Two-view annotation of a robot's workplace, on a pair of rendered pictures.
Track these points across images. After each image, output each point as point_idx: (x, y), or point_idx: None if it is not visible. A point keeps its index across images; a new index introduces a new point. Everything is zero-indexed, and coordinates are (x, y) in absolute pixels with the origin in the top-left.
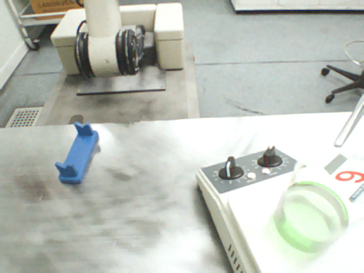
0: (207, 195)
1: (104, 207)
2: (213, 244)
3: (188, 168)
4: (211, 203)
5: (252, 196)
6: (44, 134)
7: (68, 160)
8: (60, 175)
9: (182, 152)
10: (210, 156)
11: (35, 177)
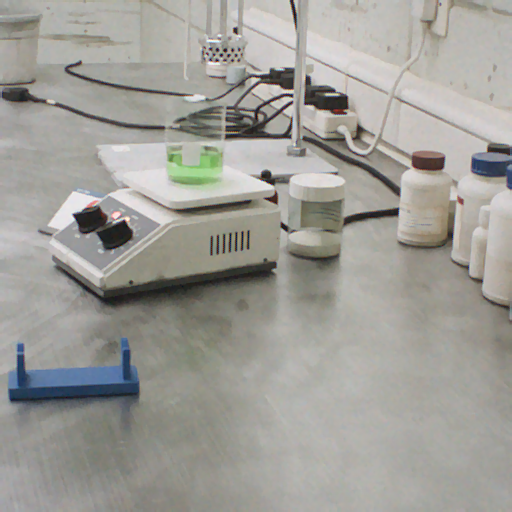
0: (149, 256)
1: (173, 351)
2: (196, 289)
3: (82, 307)
4: (161, 253)
5: (171, 193)
6: (14, 440)
7: (95, 381)
8: (132, 380)
9: (48, 313)
10: (53, 296)
11: (137, 418)
